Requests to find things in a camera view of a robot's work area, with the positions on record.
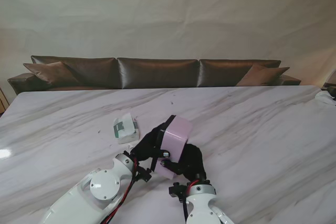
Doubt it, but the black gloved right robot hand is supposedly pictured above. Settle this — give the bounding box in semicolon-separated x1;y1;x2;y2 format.
160;143;208;183

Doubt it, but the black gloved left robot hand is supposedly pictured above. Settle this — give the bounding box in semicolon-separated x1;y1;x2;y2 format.
131;122;171;172

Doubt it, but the clear tissue pack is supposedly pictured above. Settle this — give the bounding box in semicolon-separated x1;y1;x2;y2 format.
112;112;141;145

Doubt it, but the pink tissue box cover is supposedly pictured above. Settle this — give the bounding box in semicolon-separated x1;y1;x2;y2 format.
154;115;194;180

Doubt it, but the brown leather sofa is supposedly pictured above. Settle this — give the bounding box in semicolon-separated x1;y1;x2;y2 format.
7;55;302;95

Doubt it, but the brown throw cushion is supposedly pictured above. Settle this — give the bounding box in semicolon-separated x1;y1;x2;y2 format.
236;64;290;87
23;61;79;84

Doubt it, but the white crumpled cloth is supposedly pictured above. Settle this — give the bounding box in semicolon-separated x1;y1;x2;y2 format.
314;90;336;107

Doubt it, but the wooden furniture edge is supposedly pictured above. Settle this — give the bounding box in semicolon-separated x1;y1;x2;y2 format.
0;86;7;116

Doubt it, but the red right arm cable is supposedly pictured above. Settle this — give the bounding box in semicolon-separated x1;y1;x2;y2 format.
182;180;200;217

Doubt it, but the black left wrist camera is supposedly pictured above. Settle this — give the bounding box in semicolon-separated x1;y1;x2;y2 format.
136;167;153;183

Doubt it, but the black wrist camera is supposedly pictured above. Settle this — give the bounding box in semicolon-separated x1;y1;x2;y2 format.
136;167;153;183
169;182;188;198

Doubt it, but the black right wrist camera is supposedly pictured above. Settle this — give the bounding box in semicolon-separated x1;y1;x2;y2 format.
169;182;188;198

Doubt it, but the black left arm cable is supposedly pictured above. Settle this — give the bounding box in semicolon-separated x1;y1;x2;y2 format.
104;171;141;224

